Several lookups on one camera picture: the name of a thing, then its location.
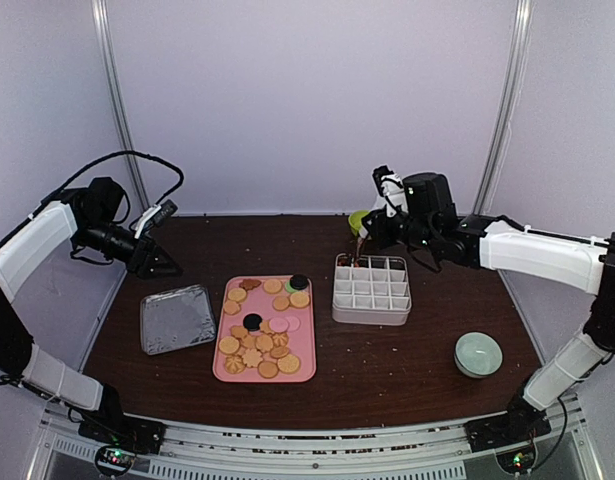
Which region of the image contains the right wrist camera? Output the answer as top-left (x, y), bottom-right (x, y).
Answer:
top-left (372, 165), bottom-right (407, 218)

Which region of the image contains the pink sandwich cookie lower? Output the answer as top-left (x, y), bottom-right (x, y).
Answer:
top-left (269, 317), bottom-right (289, 333)

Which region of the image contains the pink sandwich cookie upper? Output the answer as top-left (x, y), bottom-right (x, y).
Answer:
top-left (286, 316), bottom-right (301, 332)

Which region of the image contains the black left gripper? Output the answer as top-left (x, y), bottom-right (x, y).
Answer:
top-left (75, 217), bottom-right (183, 279)

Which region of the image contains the black sandwich cookie far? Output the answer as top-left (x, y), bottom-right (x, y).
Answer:
top-left (289, 274), bottom-right (309, 291)

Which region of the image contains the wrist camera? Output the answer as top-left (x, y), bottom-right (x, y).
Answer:
top-left (372, 165), bottom-right (407, 218)
top-left (133, 200), bottom-right (178, 239)

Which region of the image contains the left aluminium corner post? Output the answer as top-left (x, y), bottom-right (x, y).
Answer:
top-left (91, 0), bottom-right (150, 210)

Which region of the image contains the right aluminium corner post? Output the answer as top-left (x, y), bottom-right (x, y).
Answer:
top-left (472, 0), bottom-right (534, 214)

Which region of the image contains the black sandwich cookie middle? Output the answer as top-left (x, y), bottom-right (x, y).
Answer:
top-left (243, 313), bottom-right (263, 332)

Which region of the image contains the pink plastic tray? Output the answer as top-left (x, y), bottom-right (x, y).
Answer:
top-left (213, 274), bottom-right (317, 384)

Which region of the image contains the green plastic bowl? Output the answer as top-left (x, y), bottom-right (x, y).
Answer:
top-left (348, 210), bottom-right (369, 238)

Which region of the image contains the clear plastic box lid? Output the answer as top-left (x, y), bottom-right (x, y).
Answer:
top-left (140, 285), bottom-right (217, 356)

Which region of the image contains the brown flower cookie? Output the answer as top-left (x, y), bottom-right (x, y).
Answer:
top-left (239, 278), bottom-right (262, 291)

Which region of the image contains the aluminium corner post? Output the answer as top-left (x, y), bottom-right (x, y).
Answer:
top-left (91, 0), bottom-right (150, 210)
top-left (472, 0), bottom-right (534, 214)

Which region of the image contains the pale celadon ceramic bowl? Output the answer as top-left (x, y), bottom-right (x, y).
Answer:
top-left (454, 332), bottom-right (503, 379)

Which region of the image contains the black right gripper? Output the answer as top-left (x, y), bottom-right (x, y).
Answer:
top-left (360, 208), bottom-right (437, 253)

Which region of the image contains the pink sandwich cookie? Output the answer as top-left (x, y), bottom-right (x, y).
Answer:
top-left (286, 316), bottom-right (301, 332)
top-left (269, 317), bottom-right (289, 333)

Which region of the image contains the lilac divided storage box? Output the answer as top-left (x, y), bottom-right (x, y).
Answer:
top-left (332, 254), bottom-right (412, 327)

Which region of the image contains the round dotted biscuit right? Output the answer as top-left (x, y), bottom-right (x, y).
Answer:
top-left (277, 354), bottom-right (301, 374)

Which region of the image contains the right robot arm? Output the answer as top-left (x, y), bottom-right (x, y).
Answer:
top-left (361, 165), bottom-right (615, 442)

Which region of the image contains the black sandwich cookie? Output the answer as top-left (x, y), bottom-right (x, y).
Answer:
top-left (243, 313), bottom-right (263, 332)
top-left (289, 274), bottom-right (309, 291)

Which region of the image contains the round dotted biscuit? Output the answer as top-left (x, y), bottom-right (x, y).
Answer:
top-left (277, 354), bottom-right (301, 374)
top-left (289, 291), bottom-right (311, 309)

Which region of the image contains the round dotted biscuit far left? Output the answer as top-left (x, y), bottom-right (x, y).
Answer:
top-left (289, 291), bottom-right (311, 309)

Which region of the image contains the plain round biscuit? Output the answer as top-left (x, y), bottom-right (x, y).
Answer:
top-left (257, 361), bottom-right (279, 379)

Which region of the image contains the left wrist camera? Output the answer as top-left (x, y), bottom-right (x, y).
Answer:
top-left (133, 200), bottom-right (178, 239)

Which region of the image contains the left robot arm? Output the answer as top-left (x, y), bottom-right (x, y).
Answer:
top-left (0, 177), bottom-right (182, 444)

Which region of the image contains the swirl butter cookie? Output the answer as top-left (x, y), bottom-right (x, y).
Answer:
top-left (224, 355), bottom-right (246, 375)

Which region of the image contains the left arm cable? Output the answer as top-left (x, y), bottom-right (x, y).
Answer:
top-left (36, 150), bottom-right (184, 221)

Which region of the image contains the green sandwich cookie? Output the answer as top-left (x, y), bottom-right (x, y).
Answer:
top-left (284, 281), bottom-right (297, 294)

